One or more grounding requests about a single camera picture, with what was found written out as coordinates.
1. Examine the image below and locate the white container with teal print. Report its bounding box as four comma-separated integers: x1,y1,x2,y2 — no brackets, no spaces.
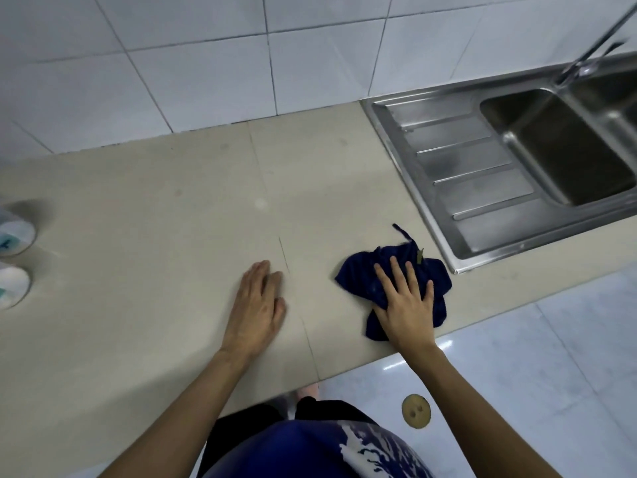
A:
0,206,37,258
0,262,32,310

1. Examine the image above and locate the person's left forearm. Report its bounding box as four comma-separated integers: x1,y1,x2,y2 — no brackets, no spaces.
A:
97,343,250,478

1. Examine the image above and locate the chrome sink faucet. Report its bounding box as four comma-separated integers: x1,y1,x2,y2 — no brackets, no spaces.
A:
554,2,637,88

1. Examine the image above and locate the round brass floor drain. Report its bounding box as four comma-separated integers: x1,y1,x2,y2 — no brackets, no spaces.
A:
401,393,433,430

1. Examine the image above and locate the blue white patterned shirt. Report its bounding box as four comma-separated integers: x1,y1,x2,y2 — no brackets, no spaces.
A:
199,420,435,478

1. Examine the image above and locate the stainless steel sink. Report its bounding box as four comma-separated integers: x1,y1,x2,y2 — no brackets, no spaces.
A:
362,51,637,275

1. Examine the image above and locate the person's right hand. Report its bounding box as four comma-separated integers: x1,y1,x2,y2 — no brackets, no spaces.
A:
373,256,439,355

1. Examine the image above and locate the dark blue cleaning cloth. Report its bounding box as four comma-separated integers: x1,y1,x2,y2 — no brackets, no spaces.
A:
334,224,454,343

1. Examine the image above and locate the person's right forearm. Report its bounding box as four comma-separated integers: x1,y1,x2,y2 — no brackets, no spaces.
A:
398,340,564,478

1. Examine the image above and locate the person's left hand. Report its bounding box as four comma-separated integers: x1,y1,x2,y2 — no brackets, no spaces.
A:
221,260,288,362

